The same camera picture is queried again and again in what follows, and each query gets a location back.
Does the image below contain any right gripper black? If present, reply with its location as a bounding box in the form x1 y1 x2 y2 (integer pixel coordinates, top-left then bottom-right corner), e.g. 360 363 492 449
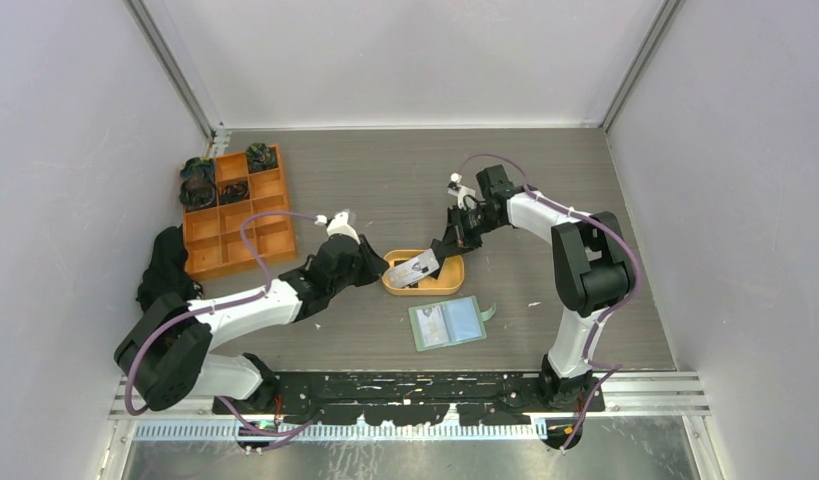
437 204 504 261

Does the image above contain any orange oval tray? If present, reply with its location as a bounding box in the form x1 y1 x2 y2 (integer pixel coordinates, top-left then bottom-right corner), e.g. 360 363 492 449
382 249 466 297

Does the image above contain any green card holder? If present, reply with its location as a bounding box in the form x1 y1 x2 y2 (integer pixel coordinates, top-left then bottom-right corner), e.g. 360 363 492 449
408 296 497 352

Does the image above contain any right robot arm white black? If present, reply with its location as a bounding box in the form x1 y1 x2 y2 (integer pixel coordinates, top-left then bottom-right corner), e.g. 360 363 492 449
430 165 640 411

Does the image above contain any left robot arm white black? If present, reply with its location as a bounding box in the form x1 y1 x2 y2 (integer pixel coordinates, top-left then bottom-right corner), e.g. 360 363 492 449
113 234 389 413

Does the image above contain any dark rolled item top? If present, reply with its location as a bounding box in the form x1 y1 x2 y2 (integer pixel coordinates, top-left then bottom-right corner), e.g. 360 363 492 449
245 143 278 174

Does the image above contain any dark rolled item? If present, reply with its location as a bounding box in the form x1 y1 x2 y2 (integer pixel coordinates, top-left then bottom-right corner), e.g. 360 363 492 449
179 178 217 212
179 157 216 183
245 143 278 174

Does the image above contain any dark item middle compartment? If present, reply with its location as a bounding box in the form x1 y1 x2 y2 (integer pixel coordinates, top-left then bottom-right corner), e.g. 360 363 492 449
219 180 249 205

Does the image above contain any orange compartment organizer box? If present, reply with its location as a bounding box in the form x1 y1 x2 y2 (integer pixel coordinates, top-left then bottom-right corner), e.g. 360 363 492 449
182 144 298 281

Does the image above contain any dark rolled item left lower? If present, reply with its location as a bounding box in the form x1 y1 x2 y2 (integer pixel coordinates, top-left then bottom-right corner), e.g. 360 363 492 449
179 178 217 212

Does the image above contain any dark rolled item left upper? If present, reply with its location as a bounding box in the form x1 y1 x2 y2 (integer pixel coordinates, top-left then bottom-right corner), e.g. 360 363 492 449
179 157 216 183

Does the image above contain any black cloth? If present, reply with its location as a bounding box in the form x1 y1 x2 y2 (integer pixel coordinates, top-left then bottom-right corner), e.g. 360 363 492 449
136 226 204 312

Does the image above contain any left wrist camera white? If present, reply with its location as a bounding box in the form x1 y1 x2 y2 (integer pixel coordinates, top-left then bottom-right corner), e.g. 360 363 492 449
314 210 360 243

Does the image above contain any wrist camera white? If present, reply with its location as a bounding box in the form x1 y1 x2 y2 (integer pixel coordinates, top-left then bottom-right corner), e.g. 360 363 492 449
447 173 480 210
314 210 360 243

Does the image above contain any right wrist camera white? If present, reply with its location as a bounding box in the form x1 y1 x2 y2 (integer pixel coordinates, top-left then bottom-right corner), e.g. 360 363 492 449
447 173 480 210

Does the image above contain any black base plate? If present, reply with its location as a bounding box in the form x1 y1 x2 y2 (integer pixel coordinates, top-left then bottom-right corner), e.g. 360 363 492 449
212 371 604 427

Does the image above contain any white slotted cable duct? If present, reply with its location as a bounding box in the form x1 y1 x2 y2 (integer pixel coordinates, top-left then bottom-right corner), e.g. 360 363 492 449
133 418 547 442

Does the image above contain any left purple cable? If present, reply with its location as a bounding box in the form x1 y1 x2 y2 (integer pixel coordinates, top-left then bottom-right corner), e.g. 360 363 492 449
124 210 327 453

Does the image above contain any aluminium frame rail left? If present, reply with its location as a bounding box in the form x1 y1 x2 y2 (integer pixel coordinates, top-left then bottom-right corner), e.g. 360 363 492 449
124 0 225 141

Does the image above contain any aluminium frame rail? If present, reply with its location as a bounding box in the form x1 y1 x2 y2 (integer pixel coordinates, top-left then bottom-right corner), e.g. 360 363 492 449
600 0 686 135
124 0 225 141

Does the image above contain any aluminium frame rail right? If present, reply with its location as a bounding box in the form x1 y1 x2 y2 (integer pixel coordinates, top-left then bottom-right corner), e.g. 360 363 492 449
600 0 686 135

